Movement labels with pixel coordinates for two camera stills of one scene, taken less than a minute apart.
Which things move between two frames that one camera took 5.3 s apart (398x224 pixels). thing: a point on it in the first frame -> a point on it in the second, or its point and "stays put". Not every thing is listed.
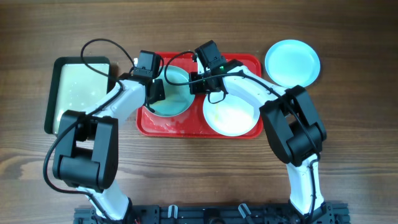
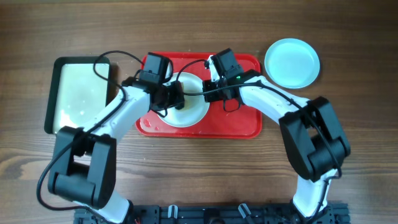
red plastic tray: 192,124 stays put
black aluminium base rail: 346,213 stays put
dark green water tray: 74,87 stays put
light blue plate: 178,99 -> 292,63
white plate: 231,116 -> 195,109
